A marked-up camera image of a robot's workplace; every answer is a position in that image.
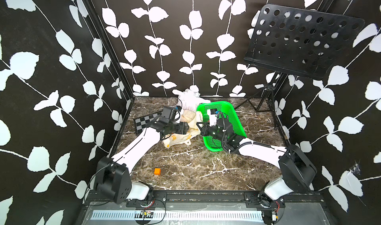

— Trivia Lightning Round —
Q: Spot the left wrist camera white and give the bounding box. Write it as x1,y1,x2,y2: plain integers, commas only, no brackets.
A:
159,106,182,124

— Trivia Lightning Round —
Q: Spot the white slotted cable duct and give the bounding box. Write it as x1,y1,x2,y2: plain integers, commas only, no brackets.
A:
90,210,263,222

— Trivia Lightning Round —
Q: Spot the white knotted plastic bag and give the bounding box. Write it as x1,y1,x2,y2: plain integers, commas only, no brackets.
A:
172,89,211,112

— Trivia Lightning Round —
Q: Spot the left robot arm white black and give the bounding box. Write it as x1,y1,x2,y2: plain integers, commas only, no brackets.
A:
94,106,190,204

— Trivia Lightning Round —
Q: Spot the black perforated music stand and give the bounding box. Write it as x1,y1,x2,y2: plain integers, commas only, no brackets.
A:
235,4,365,113

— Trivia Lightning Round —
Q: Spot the yellow banana print plastic bag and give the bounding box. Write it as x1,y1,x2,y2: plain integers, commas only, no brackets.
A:
163,110,203,148

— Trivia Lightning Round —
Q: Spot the black white checkerboard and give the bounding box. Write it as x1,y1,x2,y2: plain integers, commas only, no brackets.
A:
134,112,161,135

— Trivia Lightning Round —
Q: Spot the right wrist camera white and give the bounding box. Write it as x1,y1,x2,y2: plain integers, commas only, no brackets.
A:
207,109,219,126

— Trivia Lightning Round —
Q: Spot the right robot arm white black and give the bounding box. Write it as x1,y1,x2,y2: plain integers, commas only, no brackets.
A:
196,111,317,207

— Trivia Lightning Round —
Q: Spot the green perforated plastic basket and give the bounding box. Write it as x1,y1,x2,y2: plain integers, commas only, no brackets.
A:
196,101,246,153

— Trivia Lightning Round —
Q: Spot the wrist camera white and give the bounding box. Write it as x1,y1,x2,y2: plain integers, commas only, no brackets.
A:
159,106,182,124
207,109,219,126

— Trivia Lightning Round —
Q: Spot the small orange cube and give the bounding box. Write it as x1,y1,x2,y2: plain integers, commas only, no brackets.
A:
154,168,161,175

